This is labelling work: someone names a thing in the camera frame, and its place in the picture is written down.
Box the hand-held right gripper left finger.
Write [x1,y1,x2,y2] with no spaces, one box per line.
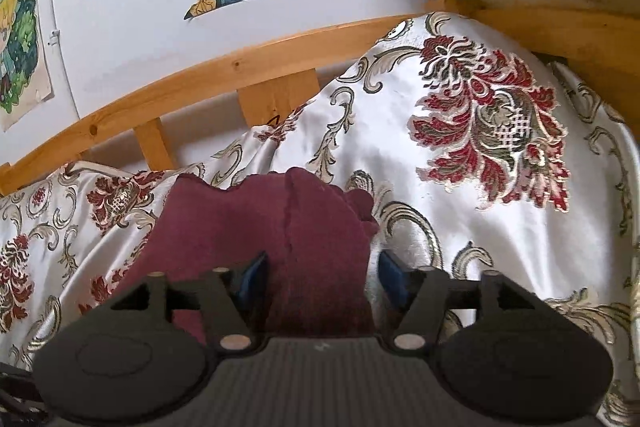
[110,252,269,353]

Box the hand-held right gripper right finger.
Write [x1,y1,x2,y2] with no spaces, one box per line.
[377,249,539,353]

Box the maroon long-sleeved shirt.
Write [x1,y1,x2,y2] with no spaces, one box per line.
[112,167,382,349]

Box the white floral satin blanket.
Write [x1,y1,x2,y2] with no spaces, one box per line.
[0,11,640,427]

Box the wooden bed frame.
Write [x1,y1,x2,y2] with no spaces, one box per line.
[0,0,640,198]

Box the white wall cable conduit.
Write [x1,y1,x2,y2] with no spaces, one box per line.
[42,0,82,121]

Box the blond cartoon figure wall poster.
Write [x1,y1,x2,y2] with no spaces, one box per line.
[0,0,55,132]

